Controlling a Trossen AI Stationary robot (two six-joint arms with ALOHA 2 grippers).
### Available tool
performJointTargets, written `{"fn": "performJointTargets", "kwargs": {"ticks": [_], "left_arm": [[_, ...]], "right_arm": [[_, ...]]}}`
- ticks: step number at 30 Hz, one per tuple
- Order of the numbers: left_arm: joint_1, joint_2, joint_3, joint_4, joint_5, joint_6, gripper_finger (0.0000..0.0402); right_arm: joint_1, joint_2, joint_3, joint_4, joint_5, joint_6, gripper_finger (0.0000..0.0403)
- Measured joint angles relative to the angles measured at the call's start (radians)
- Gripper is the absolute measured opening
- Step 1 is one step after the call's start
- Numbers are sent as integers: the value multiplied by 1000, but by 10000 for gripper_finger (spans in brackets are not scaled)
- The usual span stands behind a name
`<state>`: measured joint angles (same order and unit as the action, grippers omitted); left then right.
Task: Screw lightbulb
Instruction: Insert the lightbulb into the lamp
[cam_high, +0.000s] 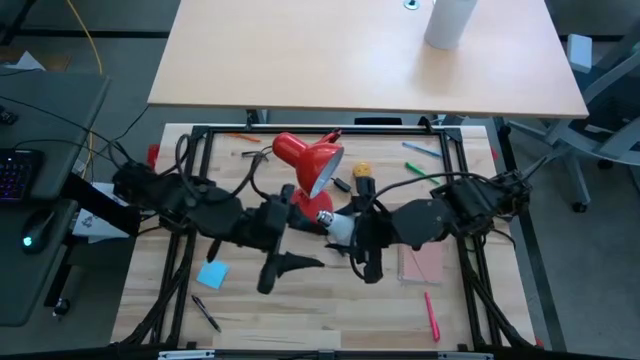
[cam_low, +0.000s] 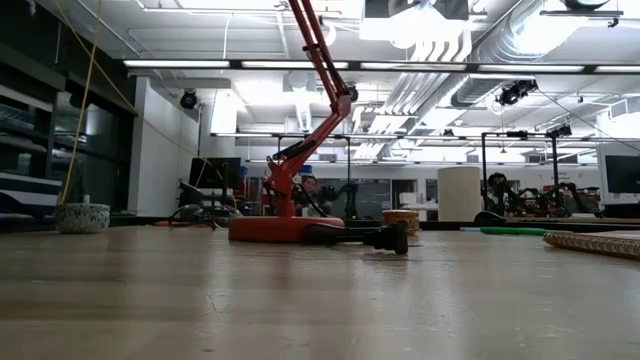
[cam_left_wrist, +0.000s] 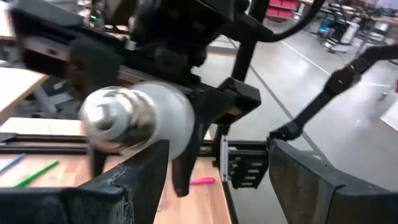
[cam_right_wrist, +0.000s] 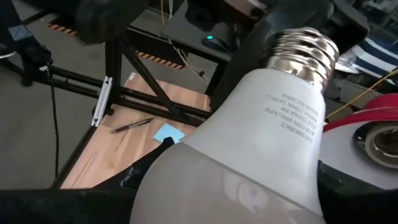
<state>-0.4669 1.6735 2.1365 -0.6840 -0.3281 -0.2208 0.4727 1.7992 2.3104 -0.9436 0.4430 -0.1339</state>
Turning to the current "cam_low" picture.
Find white cylinder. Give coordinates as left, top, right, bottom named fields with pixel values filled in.
left=437, top=165, right=482, bottom=223

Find black computer monitor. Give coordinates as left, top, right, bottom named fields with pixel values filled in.
left=604, top=154, right=640, bottom=195
left=188, top=157, right=242, bottom=190

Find patterned ceramic bowl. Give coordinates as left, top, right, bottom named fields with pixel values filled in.
left=53, top=202, right=111, bottom=235

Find dark shelving unit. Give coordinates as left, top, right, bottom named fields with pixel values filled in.
left=0, top=42, right=139, bottom=221

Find long light bar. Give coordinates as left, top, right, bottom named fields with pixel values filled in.
left=122, top=58, right=640, bottom=75

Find pink spiral notebook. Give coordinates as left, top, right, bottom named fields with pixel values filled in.
left=542, top=230, right=640, bottom=262

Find yellow cable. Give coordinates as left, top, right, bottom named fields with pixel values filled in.
left=53, top=0, right=104, bottom=206

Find person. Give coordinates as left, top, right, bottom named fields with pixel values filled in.
left=297, top=174, right=322, bottom=217
left=486, top=172, right=517, bottom=217

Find black background rig frame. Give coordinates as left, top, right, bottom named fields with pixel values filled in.
left=480, top=123, right=574, bottom=214
left=276, top=132, right=352, bottom=217

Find green marker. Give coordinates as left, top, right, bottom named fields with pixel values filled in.
left=479, top=226, right=547, bottom=237

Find red desk lamp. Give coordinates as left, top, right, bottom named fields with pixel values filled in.
left=228, top=0, right=355, bottom=245

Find light wooden desk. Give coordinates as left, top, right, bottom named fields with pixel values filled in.
left=505, top=215, right=640, bottom=225

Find black lamp power cord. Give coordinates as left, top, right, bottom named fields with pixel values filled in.
left=304, top=221, right=410, bottom=256

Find black eyeglasses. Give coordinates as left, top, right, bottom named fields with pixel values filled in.
left=168, top=203, right=239, bottom=231

